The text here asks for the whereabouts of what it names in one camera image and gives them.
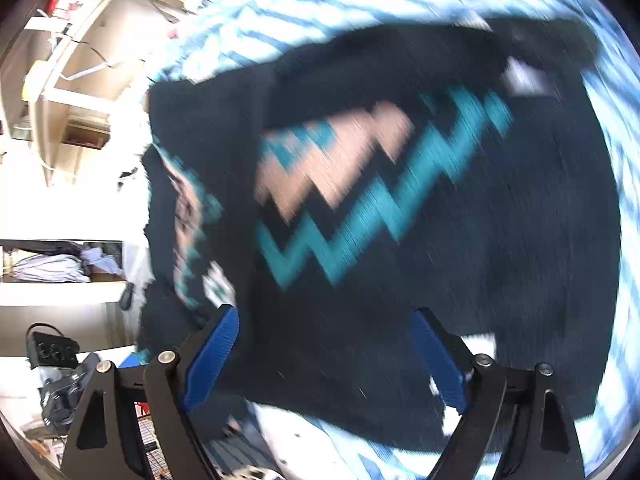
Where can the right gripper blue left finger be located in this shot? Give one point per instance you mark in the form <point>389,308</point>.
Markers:
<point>105,440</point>

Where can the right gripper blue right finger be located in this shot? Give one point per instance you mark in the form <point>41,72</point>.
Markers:
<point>542,444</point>

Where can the black patterned knit sweater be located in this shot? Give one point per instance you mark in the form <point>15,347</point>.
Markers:
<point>332,192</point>

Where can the white shelf unit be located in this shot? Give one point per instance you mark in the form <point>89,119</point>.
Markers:
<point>61,80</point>

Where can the red book on shelf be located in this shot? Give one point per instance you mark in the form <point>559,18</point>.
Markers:
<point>62,8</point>

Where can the blue striped bed sheet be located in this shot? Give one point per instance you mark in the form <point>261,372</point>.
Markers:
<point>226,34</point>

